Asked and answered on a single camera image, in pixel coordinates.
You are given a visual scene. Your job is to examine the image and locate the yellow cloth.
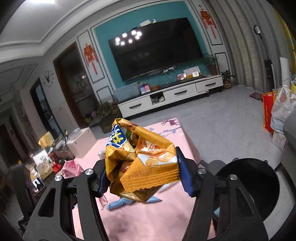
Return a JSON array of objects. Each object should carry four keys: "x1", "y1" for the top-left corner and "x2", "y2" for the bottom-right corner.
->
[{"x1": 38, "y1": 132, "x2": 54, "y2": 148}]

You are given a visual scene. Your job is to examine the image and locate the pink patterned tablecloth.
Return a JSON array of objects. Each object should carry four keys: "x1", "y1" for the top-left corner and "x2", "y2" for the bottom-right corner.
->
[{"x1": 75, "y1": 118, "x2": 195, "y2": 240}]

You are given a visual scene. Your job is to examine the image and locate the blue knotted cloth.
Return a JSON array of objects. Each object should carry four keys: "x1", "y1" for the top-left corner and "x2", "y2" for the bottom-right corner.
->
[{"x1": 107, "y1": 196, "x2": 162, "y2": 211}]

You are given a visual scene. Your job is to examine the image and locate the potted plant on cabinet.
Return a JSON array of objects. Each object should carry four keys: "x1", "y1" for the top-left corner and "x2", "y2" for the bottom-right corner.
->
[{"x1": 203, "y1": 54, "x2": 218, "y2": 75}]

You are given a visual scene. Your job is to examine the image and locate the white tv cabinet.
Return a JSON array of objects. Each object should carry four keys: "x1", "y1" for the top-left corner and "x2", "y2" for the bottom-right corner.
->
[{"x1": 118, "y1": 75, "x2": 223, "y2": 118}]

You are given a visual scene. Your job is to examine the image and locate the white storage box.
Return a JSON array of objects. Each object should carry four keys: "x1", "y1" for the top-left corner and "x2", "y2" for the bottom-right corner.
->
[{"x1": 66, "y1": 128, "x2": 97, "y2": 158}]

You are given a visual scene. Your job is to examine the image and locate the grey curtain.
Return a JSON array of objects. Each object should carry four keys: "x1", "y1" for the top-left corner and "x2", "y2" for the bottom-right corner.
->
[{"x1": 207, "y1": 1, "x2": 295, "y2": 92}]

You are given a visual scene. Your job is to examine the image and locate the wall clock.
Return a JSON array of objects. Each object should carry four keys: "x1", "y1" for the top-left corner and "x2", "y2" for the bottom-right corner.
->
[{"x1": 43, "y1": 70, "x2": 54, "y2": 88}]

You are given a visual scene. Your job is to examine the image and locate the pink plastic wrapper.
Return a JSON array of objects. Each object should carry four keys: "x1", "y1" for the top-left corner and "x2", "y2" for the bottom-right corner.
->
[{"x1": 61, "y1": 160, "x2": 84, "y2": 179}]

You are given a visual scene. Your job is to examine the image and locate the black television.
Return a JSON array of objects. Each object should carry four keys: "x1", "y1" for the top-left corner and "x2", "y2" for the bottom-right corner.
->
[{"x1": 108, "y1": 18, "x2": 203, "y2": 81}]

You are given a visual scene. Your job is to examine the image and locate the red gift bag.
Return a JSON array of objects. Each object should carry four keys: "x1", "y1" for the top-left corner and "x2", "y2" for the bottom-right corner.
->
[{"x1": 262, "y1": 91, "x2": 277, "y2": 134}]

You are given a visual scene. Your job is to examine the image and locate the white shopping bag on floor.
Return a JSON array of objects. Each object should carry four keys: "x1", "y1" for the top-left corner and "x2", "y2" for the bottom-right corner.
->
[{"x1": 270, "y1": 85, "x2": 295, "y2": 132}]

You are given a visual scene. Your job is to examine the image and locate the black trash bin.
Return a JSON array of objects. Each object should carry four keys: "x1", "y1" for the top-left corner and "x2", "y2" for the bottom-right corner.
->
[{"x1": 214, "y1": 158, "x2": 296, "y2": 239}]

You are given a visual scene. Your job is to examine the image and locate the potted plant on floor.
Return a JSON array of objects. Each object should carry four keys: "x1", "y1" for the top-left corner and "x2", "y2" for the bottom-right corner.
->
[{"x1": 221, "y1": 69, "x2": 235, "y2": 89}]

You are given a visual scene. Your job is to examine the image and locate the yellow chip bag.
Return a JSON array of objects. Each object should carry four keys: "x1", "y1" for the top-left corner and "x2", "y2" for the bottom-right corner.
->
[{"x1": 105, "y1": 118, "x2": 180, "y2": 202}]

